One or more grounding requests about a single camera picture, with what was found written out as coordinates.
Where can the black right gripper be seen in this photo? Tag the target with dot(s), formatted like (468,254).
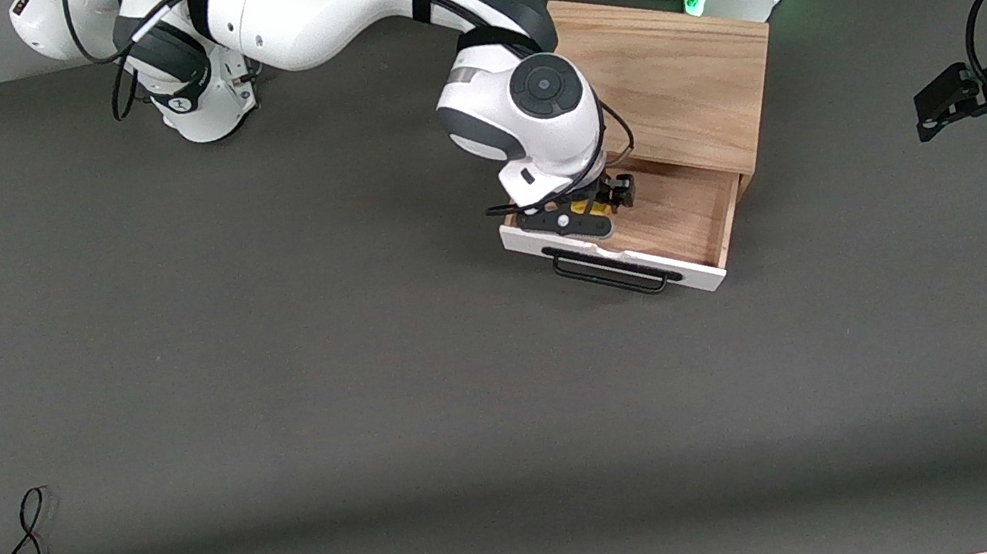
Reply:
(615,190)

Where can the yellow cube block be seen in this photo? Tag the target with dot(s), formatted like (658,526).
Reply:
(591,206)

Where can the white-fronted wooden drawer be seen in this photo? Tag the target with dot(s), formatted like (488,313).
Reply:
(675,214)

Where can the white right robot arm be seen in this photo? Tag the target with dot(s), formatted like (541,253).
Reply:
(304,6)

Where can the wooden drawer cabinet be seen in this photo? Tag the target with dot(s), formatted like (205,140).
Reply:
(681,71)

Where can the dark grey table mat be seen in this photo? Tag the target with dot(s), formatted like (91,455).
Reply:
(380,439)

